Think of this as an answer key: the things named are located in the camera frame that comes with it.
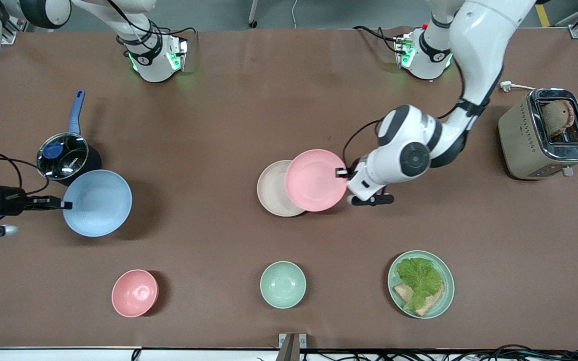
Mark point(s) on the glass lid with blue knob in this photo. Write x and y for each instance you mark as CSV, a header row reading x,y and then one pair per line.
x,y
60,158

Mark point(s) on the toast slice in toaster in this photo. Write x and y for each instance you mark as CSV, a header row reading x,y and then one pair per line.
x,y
555,118

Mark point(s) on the metal table bracket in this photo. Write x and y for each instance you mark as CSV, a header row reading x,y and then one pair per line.
x,y
291,346

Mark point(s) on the green lettuce leaf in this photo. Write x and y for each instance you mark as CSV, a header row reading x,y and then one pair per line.
x,y
419,276

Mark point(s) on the green deep bowl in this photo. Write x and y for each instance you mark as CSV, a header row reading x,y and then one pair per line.
x,y
283,284

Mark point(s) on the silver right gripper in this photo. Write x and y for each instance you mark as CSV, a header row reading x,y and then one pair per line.
x,y
12,200

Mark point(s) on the brown bread slice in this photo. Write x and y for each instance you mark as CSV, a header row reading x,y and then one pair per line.
x,y
432,303

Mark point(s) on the pink shallow bowl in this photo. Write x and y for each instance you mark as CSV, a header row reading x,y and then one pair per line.
x,y
314,180

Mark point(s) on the beige and chrome toaster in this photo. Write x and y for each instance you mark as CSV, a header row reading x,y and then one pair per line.
x,y
517,135

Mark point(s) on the pink deep bowl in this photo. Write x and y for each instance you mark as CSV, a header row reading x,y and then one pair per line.
x,y
135,293

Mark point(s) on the grey stand leg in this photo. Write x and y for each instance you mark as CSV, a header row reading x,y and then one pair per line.
x,y
254,12

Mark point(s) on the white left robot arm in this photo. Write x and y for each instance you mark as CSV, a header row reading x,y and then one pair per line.
x,y
477,50

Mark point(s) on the blue shallow bowl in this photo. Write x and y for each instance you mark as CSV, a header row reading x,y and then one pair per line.
x,y
101,203

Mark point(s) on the green plate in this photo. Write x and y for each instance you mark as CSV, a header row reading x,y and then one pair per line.
x,y
447,296

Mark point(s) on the beige shallow bowl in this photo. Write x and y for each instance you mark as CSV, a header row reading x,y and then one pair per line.
x,y
271,190

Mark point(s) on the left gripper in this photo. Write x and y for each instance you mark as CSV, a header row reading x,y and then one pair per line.
x,y
351,173

